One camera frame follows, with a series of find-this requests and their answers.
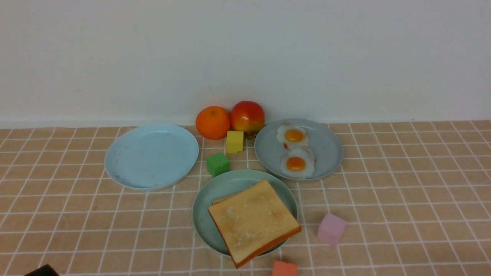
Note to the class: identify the toast slice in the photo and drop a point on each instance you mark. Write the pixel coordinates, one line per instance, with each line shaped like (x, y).
(215, 201)
(253, 221)

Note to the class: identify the grey-blue plate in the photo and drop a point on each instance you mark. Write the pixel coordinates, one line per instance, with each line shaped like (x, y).
(323, 142)

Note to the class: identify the yellow cube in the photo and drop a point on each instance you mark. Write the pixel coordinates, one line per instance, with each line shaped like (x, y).
(234, 142)

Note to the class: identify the back fried egg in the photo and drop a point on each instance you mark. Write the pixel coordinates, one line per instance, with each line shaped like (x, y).
(291, 136)

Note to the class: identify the fried egg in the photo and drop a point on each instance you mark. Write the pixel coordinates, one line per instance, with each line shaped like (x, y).
(298, 163)
(291, 136)

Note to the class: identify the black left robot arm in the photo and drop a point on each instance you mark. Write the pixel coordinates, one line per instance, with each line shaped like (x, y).
(45, 270)

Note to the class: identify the front fried egg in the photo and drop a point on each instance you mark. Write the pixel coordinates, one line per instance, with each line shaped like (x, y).
(298, 163)

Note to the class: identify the light blue plate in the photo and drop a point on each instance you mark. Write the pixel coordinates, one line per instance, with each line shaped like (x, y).
(152, 157)

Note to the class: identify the red apple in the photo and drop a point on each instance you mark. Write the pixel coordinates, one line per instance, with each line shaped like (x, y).
(247, 116)

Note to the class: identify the green cube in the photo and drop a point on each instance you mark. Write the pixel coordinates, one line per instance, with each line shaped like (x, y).
(218, 164)

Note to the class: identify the pink cube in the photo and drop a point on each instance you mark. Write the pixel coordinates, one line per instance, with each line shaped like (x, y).
(331, 229)

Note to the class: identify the orange-red cube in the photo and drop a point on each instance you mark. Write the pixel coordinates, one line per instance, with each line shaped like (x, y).
(281, 268)

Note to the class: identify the green plate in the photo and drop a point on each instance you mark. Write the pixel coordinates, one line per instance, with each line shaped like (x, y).
(224, 185)

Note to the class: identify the orange fruit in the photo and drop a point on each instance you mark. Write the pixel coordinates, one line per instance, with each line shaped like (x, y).
(213, 122)

